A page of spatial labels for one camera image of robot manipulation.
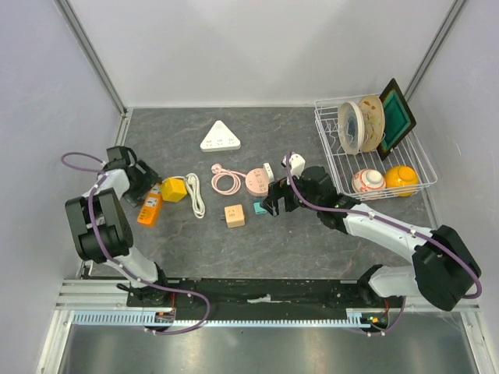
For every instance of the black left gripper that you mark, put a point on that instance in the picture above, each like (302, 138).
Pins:
(150, 178)

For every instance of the green square dish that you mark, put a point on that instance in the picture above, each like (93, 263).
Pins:
(399, 119)

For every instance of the orange power strip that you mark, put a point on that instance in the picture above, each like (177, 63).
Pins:
(151, 207)

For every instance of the red white patterned bowl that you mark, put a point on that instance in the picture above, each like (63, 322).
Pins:
(368, 180)

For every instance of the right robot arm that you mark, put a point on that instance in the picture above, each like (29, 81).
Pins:
(440, 267)

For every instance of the beige patterned plate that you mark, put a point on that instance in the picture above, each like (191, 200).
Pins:
(374, 122)

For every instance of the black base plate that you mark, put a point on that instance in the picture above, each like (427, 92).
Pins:
(264, 298)

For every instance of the teal charger adapter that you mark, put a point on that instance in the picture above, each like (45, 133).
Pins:
(258, 209)

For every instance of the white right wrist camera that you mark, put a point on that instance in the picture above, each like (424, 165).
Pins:
(295, 165)

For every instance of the beige cube socket adapter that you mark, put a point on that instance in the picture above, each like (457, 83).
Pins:
(234, 216)

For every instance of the grey cable duct rail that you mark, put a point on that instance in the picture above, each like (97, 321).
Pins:
(166, 319)

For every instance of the yellow bowl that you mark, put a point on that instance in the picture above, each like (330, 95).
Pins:
(401, 180)

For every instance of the cream plate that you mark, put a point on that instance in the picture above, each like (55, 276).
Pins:
(351, 128)

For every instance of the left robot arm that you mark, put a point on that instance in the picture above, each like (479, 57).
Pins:
(99, 227)

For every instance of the pink round power strip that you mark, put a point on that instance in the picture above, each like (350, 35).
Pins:
(256, 182)

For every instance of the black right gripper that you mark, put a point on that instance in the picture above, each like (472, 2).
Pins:
(278, 189)

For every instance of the white plug adapter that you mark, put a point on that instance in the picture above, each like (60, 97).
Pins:
(269, 172)

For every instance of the white wire dish rack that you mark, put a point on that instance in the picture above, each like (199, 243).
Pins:
(342, 166)

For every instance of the white triangular power strip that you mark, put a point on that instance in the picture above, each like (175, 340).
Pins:
(219, 138)

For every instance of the yellow cube socket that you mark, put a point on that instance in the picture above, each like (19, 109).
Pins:
(173, 190)

